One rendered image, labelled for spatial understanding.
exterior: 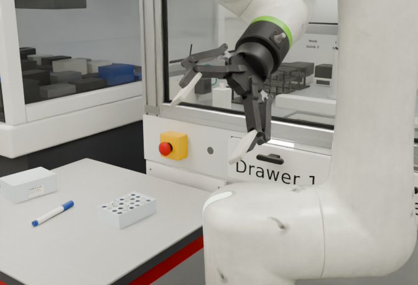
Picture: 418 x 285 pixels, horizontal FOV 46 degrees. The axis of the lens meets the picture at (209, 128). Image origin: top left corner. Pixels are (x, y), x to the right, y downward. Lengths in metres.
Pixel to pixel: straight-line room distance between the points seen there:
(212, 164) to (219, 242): 0.76
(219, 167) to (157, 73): 0.33
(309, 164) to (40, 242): 0.66
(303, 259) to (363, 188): 0.12
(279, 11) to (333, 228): 0.47
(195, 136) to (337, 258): 0.82
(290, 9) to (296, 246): 0.50
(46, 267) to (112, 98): 0.94
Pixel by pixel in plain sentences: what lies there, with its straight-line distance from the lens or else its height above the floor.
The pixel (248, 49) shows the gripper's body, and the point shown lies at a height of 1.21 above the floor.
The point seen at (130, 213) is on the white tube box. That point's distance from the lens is 1.23.
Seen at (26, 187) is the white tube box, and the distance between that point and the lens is 1.43.
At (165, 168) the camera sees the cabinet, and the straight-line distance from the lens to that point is 1.52.
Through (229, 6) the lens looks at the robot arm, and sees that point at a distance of 1.02.
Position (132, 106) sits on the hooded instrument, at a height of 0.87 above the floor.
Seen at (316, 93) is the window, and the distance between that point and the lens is 1.22.
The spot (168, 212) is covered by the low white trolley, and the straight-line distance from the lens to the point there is 1.29.
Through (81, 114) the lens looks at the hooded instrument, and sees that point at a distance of 1.81.
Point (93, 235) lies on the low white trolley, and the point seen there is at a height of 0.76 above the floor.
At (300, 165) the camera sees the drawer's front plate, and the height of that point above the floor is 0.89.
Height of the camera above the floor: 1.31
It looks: 15 degrees down
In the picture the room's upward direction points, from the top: straight up
